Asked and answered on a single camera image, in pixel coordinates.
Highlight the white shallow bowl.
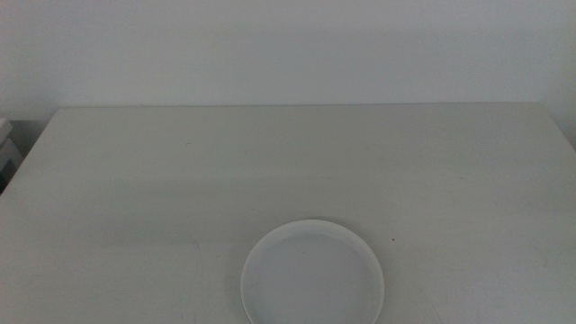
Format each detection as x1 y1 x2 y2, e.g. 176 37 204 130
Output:
239 219 386 324

